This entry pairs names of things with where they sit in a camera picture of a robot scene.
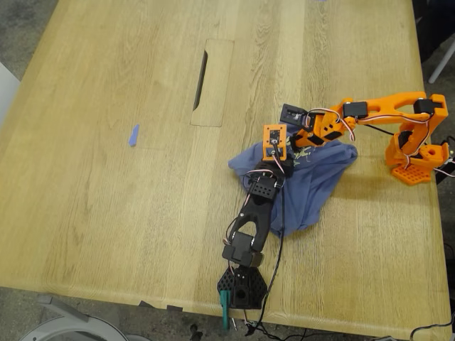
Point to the blue printed T-shirt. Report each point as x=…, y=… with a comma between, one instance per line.
x=313, y=177

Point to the white chair backrest panel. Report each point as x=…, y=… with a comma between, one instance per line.
x=7, y=92

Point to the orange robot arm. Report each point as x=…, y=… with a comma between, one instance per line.
x=394, y=106

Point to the white round base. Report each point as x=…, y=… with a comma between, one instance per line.
x=71, y=325

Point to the dark bulky object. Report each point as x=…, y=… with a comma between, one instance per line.
x=433, y=21

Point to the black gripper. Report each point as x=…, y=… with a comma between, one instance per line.
x=287, y=167

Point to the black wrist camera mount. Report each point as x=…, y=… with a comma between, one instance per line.
x=289, y=113

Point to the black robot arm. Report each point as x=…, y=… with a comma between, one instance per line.
x=254, y=227

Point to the small blue tape piece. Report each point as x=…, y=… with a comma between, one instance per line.
x=134, y=136

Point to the white metal furniture leg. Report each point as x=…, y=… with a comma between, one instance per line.
x=440, y=60

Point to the teal table clamp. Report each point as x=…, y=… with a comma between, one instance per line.
x=224, y=309

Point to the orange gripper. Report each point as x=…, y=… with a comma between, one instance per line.
x=298, y=141

